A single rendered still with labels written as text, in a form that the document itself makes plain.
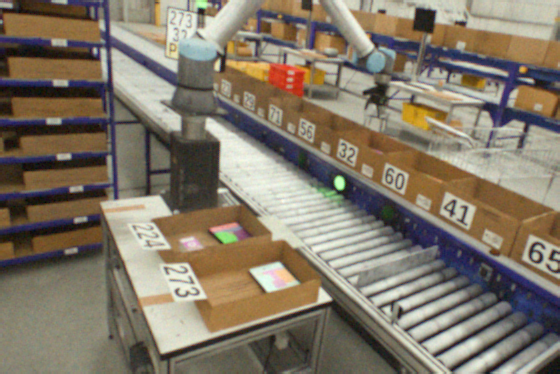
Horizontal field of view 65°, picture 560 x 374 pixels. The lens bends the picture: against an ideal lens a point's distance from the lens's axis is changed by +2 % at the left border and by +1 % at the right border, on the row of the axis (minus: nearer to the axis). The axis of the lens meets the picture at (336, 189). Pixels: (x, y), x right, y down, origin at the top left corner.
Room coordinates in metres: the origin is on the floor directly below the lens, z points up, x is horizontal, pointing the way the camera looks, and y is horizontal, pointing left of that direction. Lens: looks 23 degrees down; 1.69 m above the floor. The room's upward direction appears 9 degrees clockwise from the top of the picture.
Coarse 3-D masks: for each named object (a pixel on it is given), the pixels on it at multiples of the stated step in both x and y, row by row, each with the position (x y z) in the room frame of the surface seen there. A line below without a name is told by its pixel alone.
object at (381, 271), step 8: (432, 248) 1.66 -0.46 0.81; (408, 256) 1.56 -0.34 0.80; (416, 256) 1.59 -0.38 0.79; (424, 256) 1.63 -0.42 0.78; (432, 256) 1.67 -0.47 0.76; (384, 264) 1.47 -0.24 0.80; (392, 264) 1.50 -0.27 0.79; (400, 264) 1.53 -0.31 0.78; (408, 264) 1.57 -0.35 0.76; (416, 264) 1.60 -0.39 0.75; (360, 272) 1.38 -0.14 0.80; (368, 272) 1.41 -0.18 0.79; (376, 272) 1.44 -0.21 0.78; (384, 272) 1.47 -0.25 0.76; (392, 272) 1.51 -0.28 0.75; (400, 272) 1.54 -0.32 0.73; (360, 280) 1.39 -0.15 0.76; (368, 280) 1.42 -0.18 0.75; (376, 280) 1.45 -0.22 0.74
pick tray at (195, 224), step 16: (224, 208) 1.64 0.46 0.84; (240, 208) 1.69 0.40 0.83; (160, 224) 1.46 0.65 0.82; (176, 224) 1.51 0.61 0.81; (192, 224) 1.55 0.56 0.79; (208, 224) 1.60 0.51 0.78; (224, 224) 1.64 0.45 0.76; (240, 224) 1.67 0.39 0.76; (256, 224) 1.58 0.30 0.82; (176, 240) 1.46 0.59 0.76; (208, 240) 1.50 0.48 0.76; (240, 240) 1.39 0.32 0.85; (256, 240) 1.43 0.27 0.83; (176, 256) 1.24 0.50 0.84
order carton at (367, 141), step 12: (336, 132) 2.41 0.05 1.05; (348, 132) 2.48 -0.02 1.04; (360, 132) 2.55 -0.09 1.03; (372, 132) 2.60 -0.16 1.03; (336, 144) 2.40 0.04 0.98; (360, 144) 2.25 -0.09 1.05; (372, 144) 2.59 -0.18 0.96; (384, 144) 2.51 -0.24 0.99; (396, 144) 2.44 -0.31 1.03; (336, 156) 2.39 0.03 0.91; (360, 156) 2.24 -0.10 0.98; (372, 156) 2.17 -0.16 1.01; (360, 168) 2.23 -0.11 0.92; (372, 168) 2.16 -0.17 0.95; (372, 180) 2.15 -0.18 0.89
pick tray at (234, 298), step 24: (192, 264) 1.24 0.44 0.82; (216, 264) 1.29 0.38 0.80; (240, 264) 1.35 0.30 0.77; (264, 264) 1.40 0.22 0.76; (288, 264) 1.41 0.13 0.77; (216, 288) 1.21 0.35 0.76; (240, 288) 1.23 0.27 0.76; (288, 288) 1.15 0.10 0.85; (312, 288) 1.21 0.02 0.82; (216, 312) 1.01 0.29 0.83; (240, 312) 1.06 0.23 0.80; (264, 312) 1.11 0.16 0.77
